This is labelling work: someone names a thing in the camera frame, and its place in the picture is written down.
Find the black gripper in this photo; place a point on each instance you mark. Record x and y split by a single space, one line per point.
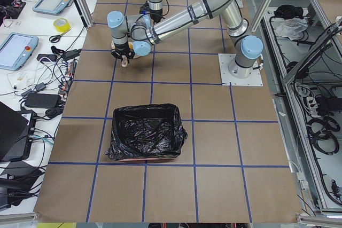
156 16
121 50

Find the beige plastic dustpan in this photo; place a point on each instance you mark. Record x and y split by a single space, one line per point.
122 57

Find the black bag lined bin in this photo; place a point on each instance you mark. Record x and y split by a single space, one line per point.
152 131

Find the yellow tape roll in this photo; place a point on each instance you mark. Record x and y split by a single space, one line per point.
61 25

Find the blue teach pendant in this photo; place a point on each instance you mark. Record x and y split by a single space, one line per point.
16 49
53 7

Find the black power adapter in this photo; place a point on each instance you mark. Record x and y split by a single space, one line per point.
41 100

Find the black laptop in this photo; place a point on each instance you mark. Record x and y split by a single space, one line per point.
17 128

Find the black handled scissors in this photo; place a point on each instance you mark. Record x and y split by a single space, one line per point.
56 38

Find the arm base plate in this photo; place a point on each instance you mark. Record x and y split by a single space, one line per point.
233 75

